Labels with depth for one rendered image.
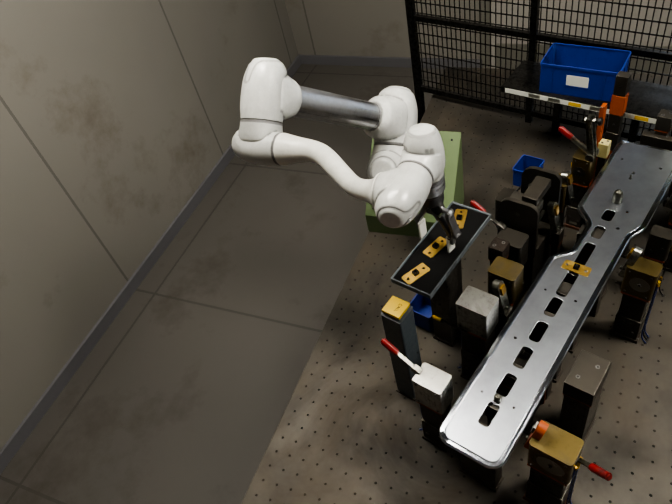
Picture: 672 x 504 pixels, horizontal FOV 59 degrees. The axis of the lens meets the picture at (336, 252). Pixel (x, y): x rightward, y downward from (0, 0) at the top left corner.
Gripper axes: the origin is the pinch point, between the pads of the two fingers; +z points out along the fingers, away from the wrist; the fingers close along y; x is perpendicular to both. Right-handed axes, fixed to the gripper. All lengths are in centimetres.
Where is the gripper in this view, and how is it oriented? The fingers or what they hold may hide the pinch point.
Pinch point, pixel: (436, 238)
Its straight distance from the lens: 183.0
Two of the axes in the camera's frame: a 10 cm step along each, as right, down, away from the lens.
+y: 7.0, 4.1, -5.8
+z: 2.2, 6.5, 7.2
